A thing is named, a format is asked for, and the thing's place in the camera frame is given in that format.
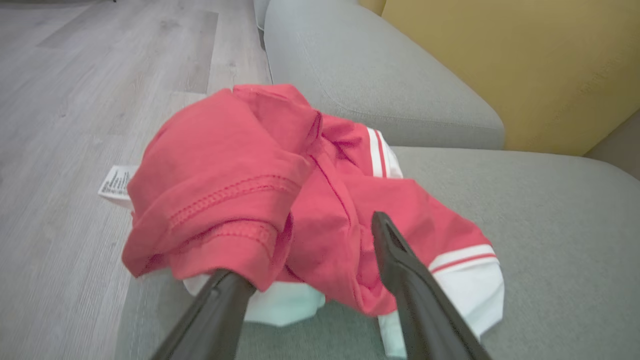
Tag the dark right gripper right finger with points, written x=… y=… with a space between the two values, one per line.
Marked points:
x=425 y=310

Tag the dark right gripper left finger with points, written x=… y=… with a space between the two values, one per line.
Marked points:
x=210 y=325

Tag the red and white garment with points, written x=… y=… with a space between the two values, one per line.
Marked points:
x=225 y=170

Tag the large grey sofa seat cushion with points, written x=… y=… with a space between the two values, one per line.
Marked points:
x=560 y=240

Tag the yellow cushion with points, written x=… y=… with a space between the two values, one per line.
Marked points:
x=525 y=65

